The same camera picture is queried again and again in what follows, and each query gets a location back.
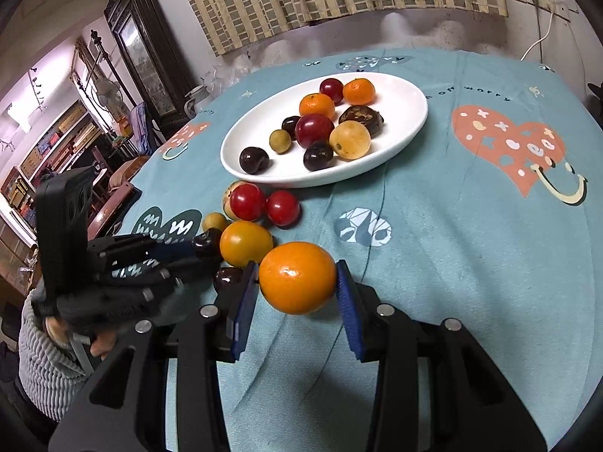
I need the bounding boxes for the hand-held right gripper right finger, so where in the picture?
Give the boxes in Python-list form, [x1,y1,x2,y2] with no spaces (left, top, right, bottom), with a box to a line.
[335,259,549,452]

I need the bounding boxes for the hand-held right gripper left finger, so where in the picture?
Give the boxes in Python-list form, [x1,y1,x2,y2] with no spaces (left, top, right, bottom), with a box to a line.
[47,260,261,452]

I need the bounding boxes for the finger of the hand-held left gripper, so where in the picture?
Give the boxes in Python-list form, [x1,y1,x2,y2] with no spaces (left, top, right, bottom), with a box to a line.
[87,233,203,264]
[101,259,222,302]

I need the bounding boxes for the orange mandarin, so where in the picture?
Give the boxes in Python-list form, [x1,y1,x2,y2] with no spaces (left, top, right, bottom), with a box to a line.
[300,93,336,122]
[342,78,376,105]
[259,241,338,316]

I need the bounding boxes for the yellow-green longan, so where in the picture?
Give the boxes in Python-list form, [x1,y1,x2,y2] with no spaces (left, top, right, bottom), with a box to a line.
[269,130,292,154]
[202,212,230,234]

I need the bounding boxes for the pale yellow round fruit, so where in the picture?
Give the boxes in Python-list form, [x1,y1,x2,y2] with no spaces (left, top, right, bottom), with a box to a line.
[329,121,372,160]

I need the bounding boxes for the large red plum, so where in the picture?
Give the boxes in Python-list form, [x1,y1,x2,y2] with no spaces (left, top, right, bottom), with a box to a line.
[295,113,335,149]

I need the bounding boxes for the dark brown wrinkled fruit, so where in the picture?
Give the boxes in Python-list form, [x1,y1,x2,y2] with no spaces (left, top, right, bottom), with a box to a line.
[338,105,384,138]

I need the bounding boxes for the white oval plate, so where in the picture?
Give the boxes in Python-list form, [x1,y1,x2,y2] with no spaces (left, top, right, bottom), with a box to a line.
[220,73,429,190]

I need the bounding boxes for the small red plum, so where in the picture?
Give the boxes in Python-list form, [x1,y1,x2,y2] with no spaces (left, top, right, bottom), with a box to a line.
[228,183,266,221]
[266,190,301,227]
[319,78,344,104]

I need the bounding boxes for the person's left forearm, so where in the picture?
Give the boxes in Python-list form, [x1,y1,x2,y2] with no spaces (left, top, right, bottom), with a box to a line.
[18,287,102,422]

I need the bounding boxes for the person's left hand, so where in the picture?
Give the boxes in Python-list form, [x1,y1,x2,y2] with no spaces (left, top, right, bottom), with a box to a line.
[43,316,119,359]

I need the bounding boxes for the brown padded chair back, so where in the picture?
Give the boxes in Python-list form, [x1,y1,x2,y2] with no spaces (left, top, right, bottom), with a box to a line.
[87,183,142,241]

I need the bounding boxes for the yellow-orange round fruit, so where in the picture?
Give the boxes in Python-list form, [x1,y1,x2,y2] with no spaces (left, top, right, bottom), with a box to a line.
[219,220,274,268]

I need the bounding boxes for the tan seat cushion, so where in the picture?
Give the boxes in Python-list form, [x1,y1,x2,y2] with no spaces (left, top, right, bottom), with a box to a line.
[110,157,149,184]

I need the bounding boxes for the tan striped round fruit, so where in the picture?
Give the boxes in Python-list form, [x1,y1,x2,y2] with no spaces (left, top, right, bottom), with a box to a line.
[222,180,246,221]

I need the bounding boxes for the wooden bookshelf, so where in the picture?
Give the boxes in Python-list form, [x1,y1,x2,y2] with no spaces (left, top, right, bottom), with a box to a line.
[0,99,109,227]

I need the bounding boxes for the blue printed tablecloth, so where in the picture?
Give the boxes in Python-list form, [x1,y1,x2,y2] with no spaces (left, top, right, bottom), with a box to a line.
[118,47,603,452]

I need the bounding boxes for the purple hanging clothes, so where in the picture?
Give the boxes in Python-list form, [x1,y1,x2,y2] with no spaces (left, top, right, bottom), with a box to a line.
[129,102,152,144]

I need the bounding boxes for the white standing fan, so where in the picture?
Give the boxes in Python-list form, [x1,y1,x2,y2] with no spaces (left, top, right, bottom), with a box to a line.
[92,78,124,109]

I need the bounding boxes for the dark wooden cabinet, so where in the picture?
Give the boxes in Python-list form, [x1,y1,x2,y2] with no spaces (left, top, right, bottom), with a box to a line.
[104,0,195,125]

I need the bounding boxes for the clear plastic wrap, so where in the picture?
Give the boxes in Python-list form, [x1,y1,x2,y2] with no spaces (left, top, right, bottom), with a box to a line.
[202,54,265,92]

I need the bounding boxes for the white power cable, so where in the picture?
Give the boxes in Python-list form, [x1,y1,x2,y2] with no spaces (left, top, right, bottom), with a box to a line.
[520,7,557,62]

